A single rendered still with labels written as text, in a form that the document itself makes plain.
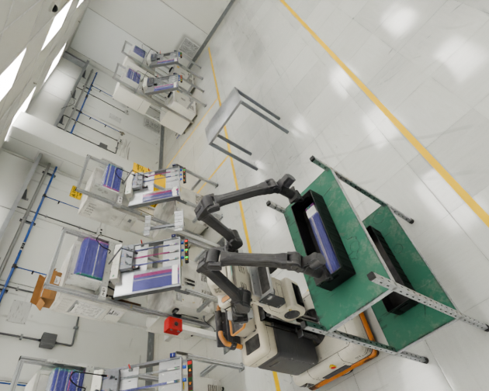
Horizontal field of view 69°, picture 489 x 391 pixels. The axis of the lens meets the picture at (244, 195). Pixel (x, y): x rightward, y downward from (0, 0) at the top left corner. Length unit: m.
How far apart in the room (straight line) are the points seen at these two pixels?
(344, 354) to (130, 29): 9.69
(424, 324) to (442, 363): 0.39
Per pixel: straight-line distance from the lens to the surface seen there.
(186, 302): 4.28
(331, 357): 2.75
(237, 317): 2.04
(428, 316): 2.32
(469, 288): 2.65
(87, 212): 5.23
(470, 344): 2.60
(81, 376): 3.61
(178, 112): 8.19
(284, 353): 2.55
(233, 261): 1.66
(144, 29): 10.81
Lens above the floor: 2.38
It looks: 29 degrees down
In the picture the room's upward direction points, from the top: 64 degrees counter-clockwise
